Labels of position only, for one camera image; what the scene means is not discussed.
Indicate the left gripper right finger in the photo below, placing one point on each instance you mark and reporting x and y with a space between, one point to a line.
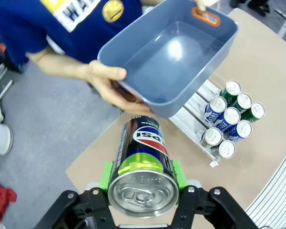
181 179

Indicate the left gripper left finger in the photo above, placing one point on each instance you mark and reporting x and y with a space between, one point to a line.
105 176

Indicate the blue soda can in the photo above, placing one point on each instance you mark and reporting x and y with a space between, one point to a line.
244 128
218 105
231 116

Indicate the green Chilsung cider can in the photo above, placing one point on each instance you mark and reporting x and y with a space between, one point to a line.
258 110
233 86
244 100

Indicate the blue-grey plastic bin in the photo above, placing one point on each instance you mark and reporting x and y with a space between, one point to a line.
171 59

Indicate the person's right forearm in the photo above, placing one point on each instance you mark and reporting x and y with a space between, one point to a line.
62 66

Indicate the clear white can dispenser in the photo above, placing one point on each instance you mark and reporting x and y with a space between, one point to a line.
190 119

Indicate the person's right hand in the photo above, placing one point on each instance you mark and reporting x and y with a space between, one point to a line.
102 81

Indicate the person's left hand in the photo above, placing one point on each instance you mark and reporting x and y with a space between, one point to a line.
201 3

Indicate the white ribbed panel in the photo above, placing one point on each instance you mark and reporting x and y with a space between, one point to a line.
276 198

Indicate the red cloth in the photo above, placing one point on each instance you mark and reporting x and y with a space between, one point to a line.
2 198

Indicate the white air purifier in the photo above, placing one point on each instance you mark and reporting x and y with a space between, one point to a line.
0 138

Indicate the person in blue shirt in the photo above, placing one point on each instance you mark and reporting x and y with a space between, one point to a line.
26 28

